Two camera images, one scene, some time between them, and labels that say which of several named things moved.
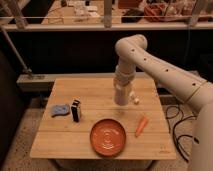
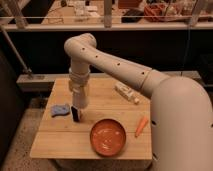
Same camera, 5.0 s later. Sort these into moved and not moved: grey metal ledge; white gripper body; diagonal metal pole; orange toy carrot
Moved: white gripper body
Not moved: orange toy carrot; grey metal ledge; diagonal metal pole
